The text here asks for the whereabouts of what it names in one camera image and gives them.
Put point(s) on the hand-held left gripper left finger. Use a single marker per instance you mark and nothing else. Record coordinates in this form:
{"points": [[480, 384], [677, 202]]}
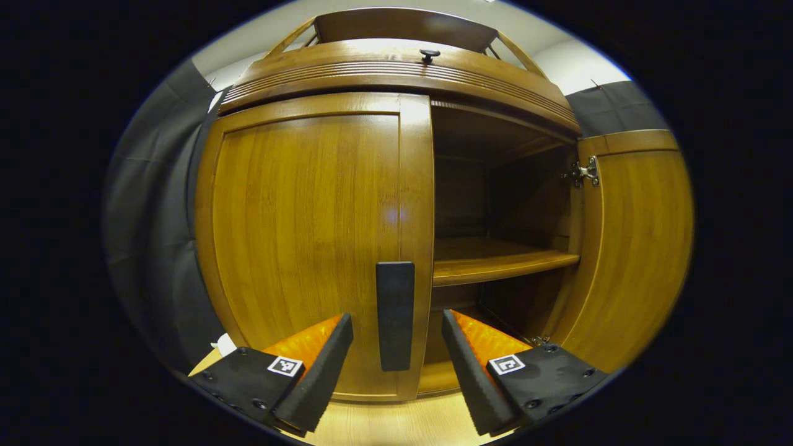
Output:
{"points": [[322, 371]]}

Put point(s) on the wooden shoe cabinet door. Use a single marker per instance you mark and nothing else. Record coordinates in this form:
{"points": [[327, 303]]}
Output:
{"points": [[297, 217], [638, 248]]}

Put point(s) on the metal door hinge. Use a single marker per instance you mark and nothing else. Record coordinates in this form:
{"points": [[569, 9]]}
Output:
{"points": [[583, 172], [540, 340]]}

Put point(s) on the wooden inner cabinet shelf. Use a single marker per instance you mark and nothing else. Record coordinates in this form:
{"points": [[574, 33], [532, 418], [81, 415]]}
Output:
{"points": [[489, 263]]}

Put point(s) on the black round knob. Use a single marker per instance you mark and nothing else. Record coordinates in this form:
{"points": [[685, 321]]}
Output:
{"points": [[429, 54]]}

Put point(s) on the wooden double-door shoe cabinet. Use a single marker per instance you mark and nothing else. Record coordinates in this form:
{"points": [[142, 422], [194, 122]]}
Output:
{"points": [[396, 71]]}

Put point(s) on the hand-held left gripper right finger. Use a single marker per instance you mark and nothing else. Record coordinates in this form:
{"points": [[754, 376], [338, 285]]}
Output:
{"points": [[468, 371]]}

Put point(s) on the white plush toy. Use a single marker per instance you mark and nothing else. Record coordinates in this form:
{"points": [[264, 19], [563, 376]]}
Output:
{"points": [[224, 345]]}

